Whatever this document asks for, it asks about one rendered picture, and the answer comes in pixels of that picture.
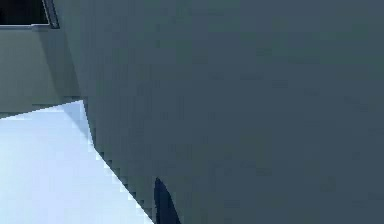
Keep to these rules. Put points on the dark window with grey frame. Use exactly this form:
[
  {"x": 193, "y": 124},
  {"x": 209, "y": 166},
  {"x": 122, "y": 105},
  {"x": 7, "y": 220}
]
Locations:
[{"x": 23, "y": 11}]

